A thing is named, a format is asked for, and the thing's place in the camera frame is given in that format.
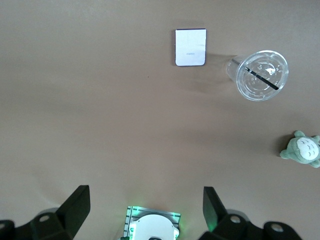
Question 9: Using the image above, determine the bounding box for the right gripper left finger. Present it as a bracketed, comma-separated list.
[14, 184, 91, 240]

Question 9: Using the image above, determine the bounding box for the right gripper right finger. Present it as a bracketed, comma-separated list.
[199, 186, 266, 240]

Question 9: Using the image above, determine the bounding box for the lavender small box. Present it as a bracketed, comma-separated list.
[172, 28, 208, 68]

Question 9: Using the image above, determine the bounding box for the grey-green totoro plush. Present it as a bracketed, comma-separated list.
[279, 130, 320, 169]

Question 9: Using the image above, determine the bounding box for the brown table cover sheet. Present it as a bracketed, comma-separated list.
[0, 0, 320, 240]

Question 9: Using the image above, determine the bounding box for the clear plastic cup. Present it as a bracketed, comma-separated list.
[225, 49, 290, 102]

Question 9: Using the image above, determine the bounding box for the black drinking straw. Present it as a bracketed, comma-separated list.
[246, 66, 280, 91]

